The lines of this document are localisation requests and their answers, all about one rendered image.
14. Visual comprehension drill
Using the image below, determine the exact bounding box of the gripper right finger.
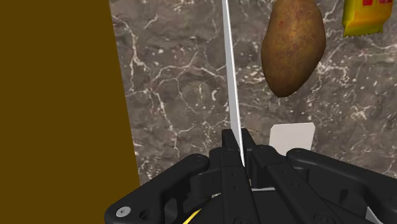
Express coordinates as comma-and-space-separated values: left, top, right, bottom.
240, 127, 397, 224

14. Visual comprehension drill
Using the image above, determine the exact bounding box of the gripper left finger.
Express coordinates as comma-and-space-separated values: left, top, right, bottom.
104, 128, 260, 224

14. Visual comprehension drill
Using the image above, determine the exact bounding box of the thin white blade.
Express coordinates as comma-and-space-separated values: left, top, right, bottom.
221, 0, 246, 167

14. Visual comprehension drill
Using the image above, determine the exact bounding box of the white flat card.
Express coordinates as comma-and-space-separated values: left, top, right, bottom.
268, 122, 316, 157

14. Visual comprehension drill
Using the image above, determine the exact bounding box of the brown potato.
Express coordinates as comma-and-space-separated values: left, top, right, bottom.
260, 0, 327, 99

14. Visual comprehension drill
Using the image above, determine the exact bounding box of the yellow snack packet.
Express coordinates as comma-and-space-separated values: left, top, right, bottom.
342, 0, 394, 38

